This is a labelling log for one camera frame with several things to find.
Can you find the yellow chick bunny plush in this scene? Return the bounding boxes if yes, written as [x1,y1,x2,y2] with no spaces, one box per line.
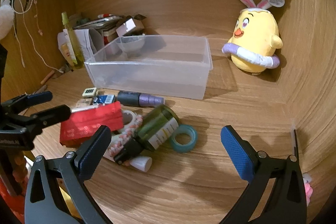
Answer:
[222,0,285,75]

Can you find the red zip pouch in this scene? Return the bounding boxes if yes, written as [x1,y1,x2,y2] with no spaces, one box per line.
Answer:
[59,102,123,148]

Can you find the white bowl of trinkets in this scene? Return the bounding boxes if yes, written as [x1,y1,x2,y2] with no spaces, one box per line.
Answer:
[116,35,145,53]

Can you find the stack of books and papers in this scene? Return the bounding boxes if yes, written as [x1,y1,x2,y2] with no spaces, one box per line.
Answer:
[68,13,148,57]

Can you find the black purple spray bottle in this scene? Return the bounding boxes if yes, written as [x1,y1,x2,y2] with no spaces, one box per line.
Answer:
[117,91,165,107]

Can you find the blue staples box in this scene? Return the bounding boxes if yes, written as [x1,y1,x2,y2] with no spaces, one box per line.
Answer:
[92,94,116,105]

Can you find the folded white paper leaflets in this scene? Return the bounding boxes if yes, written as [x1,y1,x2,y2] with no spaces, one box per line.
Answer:
[57,29,104,68]

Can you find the small beige printed box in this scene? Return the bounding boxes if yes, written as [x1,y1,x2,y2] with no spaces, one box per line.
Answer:
[75,98,92,108]

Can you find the green glass bottle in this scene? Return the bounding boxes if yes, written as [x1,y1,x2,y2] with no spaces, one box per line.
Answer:
[113,104,181,165]

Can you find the white string cord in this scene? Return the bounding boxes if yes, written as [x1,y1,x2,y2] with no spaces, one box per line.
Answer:
[4,0,65,74]

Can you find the small white cardboard box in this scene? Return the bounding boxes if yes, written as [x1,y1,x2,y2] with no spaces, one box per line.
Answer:
[116,17,145,37]

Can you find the white tape roll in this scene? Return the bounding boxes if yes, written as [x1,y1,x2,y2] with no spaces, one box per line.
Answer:
[118,110,142,134]

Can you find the yellow-green spray bottle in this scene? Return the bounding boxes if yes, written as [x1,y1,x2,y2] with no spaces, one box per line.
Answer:
[62,12,84,69]

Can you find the pink white braided bracelet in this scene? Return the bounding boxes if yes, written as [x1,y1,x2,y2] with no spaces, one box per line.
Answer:
[103,114,144,162]

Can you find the mahjong tile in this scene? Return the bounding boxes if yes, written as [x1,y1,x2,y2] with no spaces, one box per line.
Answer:
[82,88,98,98]

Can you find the clear plastic storage bin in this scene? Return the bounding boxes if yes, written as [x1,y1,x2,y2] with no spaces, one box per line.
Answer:
[85,35,213,100]

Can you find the red white marker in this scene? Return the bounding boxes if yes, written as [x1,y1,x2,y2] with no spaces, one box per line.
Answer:
[97,14,114,19]

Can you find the blue tape roll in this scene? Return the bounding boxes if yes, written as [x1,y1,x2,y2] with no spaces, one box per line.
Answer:
[170,124,198,153]

